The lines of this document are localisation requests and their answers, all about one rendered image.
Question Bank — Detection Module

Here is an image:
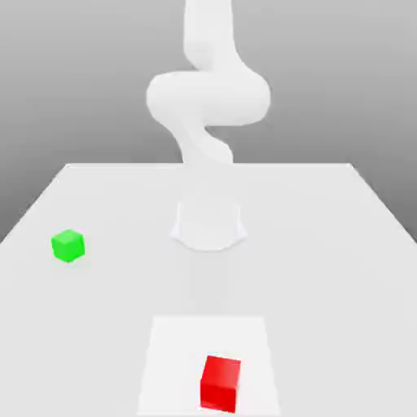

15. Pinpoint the small red cube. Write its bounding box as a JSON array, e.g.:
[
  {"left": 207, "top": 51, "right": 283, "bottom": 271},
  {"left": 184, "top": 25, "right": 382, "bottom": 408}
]
[{"left": 199, "top": 354, "right": 243, "bottom": 415}]

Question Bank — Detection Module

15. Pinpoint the small green cube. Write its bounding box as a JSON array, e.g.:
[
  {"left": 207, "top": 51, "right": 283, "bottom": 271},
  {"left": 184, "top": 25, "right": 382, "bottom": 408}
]
[{"left": 50, "top": 228, "right": 86, "bottom": 264}]

